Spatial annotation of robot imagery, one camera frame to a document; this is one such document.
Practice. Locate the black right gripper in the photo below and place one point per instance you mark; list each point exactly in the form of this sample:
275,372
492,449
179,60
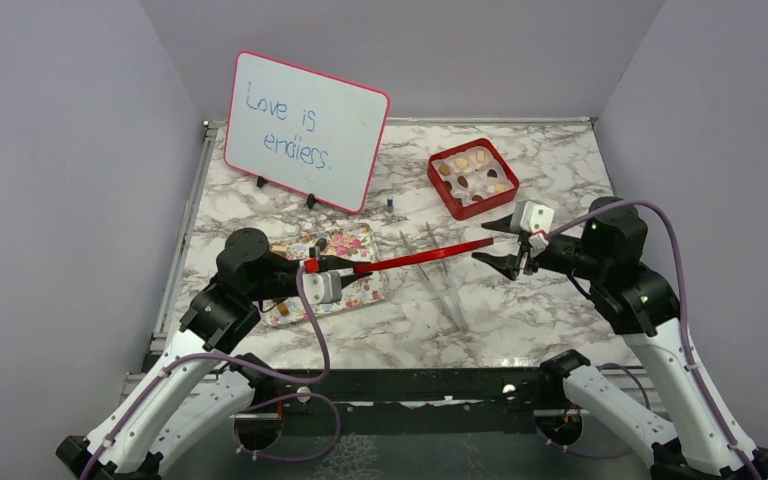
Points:
508,265

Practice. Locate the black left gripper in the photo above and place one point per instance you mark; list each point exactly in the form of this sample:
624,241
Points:
335,263

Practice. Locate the red tin lid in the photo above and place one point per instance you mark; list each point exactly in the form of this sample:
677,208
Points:
423,257

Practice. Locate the red square tin box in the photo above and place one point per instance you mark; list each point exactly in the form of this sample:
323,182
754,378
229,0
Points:
464,213

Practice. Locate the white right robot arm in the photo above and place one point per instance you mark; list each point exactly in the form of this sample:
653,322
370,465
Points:
696,437

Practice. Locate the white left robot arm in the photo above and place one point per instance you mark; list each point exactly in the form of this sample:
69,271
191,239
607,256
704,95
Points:
141,438

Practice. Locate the white paper cups liner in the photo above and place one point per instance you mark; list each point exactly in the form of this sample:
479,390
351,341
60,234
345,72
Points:
480,184

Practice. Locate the pink framed whiteboard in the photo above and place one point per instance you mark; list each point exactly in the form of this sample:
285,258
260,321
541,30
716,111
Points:
305,131

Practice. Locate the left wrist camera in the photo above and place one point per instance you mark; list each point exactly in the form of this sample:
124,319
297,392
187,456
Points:
322,288

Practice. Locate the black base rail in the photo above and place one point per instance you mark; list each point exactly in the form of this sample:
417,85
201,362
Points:
381,402

